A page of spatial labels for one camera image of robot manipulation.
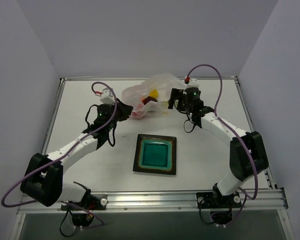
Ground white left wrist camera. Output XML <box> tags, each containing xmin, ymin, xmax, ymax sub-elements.
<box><xmin>100</xmin><ymin>88</ymin><xmax>115</xmax><ymax>105</ymax></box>

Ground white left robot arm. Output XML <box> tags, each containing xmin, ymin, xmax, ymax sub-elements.
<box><xmin>20</xmin><ymin>100</ymin><xmax>133</xmax><ymax>210</ymax></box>

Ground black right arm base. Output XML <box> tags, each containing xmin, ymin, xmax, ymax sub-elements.
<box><xmin>196</xmin><ymin>191</ymin><xmax>243</xmax><ymax>228</ymax></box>

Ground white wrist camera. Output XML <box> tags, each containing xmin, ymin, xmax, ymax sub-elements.
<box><xmin>100</xmin><ymin>88</ymin><xmax>115</xmax><ymax>105</ymax></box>
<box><xmin>184</xmin><ymin>76</ymin><xmax>200</xmax><ymax>88</ymax></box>

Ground purple cable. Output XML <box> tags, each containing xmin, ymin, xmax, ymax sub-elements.
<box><xmin>186</xmin><ymin>63</ymin><xmax>260</xmax><ymax>222</ymax></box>
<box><xmin>1</xmin><ymin>81</ymin><xmax>120</xmax><ymax>230</ymax></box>

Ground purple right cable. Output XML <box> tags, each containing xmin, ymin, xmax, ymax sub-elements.
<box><xmin>186</xmin><ymin>63</ymin><xmax>260</xmax><ymax>222</ymax></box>

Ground dark brown fake fruit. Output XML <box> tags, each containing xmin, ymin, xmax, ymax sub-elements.
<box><xmin>142</xmin><ymin>96</ymin><xmax>158</xmax><ymax>105</ymax></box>

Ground aluminium front rail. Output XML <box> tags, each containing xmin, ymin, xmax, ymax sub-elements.
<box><xmin>16</xmin><ymin>188</ymin><xmax>289</xmax><ymax>215</ymax></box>

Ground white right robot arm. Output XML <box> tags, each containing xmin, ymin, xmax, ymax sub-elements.
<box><xmin>168</xmin><ymin>86</ymin><xmax>269</xmax><ymax>207</ymax></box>

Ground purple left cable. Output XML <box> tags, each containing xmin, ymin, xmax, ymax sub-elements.
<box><xmin>1</xmin><ymin>81</ymin><xmax>120</xmax><ymax>230</ymax></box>

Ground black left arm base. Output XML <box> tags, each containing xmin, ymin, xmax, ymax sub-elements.
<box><xmin>62</xmin><ymin>193</ymin><xmax>108</xmax><ymax>229</ymax></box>

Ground yellow fake fruit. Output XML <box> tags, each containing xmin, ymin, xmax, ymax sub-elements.
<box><xmin>148</xmin><ymin>89</ymin><xmax>159</xmax><ymax>99</ymax></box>

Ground translucent white plastic bag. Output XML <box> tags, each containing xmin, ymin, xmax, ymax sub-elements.
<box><xmin>121</xmin><ymin>73</ymin><xmax>186</xmax><ymax>119</ymax></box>

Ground teal square ceramic plate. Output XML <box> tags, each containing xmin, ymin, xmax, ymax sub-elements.
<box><xmin>132</xmin><ymin>134</ymin><xmax>177</xmax><ymax>176</ymax></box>

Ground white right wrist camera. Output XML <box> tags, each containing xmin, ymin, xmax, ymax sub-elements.
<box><xmin>184</xmin><ymin>76</ymin><xmax>200</xmax><ymax>88</ymax></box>

